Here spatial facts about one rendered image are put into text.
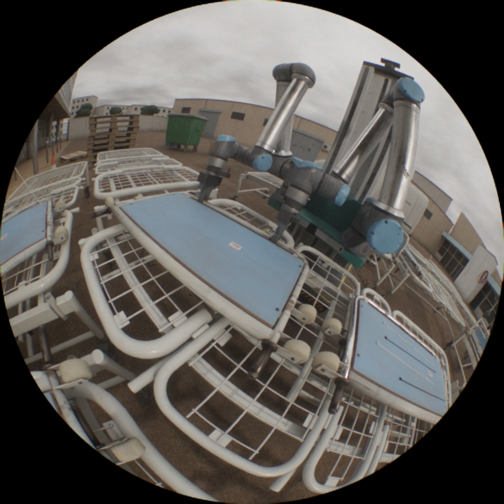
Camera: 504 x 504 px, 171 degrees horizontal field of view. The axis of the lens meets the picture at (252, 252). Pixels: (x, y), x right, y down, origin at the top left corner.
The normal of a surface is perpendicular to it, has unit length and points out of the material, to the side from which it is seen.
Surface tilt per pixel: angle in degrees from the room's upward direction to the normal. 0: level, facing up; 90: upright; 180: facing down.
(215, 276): 3
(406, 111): 95
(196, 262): 3
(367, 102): 90
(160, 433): 0
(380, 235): 95
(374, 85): 90
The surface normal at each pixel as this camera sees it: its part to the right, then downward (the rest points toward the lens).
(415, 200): -0.46, 0.40
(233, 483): 0.30, -0.76
